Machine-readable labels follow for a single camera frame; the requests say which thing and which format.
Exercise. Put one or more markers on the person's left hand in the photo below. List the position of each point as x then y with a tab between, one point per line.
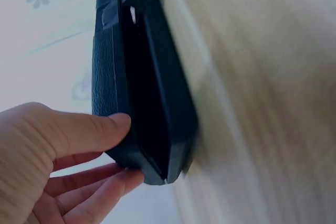
29	155

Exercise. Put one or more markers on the dark blue leather case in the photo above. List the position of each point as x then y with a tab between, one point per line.
147	82

